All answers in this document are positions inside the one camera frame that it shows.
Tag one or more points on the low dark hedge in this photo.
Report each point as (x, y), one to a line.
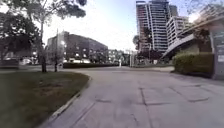
(86, 65)

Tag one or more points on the dark wide building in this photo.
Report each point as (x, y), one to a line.
(80, 48)

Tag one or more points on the dark trees by high-rise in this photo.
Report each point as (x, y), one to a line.
(145, 46)

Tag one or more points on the grey paved slab ground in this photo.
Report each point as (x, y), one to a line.
(133, 100)

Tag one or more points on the thin pole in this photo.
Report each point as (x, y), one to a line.
(56, 53)

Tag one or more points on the tall striped high-rise building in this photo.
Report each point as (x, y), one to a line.
(156, 23)

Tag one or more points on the pale concrete kerb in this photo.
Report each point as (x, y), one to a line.
(63, 108)

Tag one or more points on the large leafy tree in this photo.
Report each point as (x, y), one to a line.
(43, 60)

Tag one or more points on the lower pale striped building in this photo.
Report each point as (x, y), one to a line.
(176, 28)

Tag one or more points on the clipped green hedge block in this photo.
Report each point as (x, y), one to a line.
(193, 63)

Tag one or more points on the grass patch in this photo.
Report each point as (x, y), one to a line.
(30, 96)

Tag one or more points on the dark leafy tree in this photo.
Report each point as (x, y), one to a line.
(15, 36)

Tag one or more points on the mid-rise building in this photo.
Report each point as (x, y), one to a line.
(210, 11)

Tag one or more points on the short white post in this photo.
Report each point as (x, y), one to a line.
(120, 63)

